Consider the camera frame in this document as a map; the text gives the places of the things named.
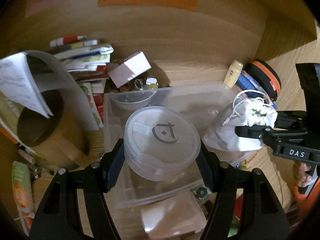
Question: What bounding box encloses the cream lotion bottle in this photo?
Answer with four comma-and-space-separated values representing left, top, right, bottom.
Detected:
223, 60, 243, 88

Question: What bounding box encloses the orange green tube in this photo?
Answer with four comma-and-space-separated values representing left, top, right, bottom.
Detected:
11, 161, 35, 236

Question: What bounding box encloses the bowl of trinkets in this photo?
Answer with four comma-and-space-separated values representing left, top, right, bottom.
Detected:
104, 72, 159, 93

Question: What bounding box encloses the white flat plastic lid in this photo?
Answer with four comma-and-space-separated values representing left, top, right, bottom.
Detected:
141, 191, 207, 239

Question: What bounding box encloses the right hand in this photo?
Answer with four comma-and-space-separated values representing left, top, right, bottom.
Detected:
292, 162, 312, 187

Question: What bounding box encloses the open white paper booklet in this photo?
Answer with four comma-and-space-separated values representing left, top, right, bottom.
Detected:
1, 50, 99, 132

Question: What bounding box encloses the black orange zipper case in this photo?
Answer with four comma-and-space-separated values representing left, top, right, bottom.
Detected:
244, 59, 281, 101

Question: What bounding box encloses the red white glue stick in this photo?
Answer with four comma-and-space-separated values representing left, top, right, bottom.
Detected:
49, 36, 87, 48

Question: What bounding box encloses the blue patchwork pencil case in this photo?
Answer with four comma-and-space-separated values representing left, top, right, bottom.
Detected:
236, 70, 277, 109

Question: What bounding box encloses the clear plastic storage bin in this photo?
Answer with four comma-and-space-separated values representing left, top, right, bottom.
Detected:
104, 83, 236, 209

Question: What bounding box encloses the round translucent plastic container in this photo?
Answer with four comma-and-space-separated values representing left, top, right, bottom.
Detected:
124, 106, 201, 181

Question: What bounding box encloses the small clear bowl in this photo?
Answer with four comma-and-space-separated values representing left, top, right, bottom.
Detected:
109, 89, 157, 111

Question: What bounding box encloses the white drawstring pouch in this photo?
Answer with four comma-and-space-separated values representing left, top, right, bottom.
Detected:
202, 89, 278, 152

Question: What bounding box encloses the white pink small box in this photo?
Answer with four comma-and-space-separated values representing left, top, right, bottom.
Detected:
107, 51, 151, 88

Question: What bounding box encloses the stack of books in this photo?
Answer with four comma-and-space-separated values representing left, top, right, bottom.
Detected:
44, 44, 113, 132

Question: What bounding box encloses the orange printed box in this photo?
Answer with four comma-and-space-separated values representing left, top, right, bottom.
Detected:
1, 120, 19, 144

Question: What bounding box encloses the brown cylindrical tin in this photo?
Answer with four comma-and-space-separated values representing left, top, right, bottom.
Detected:
17, 90, 88, 170

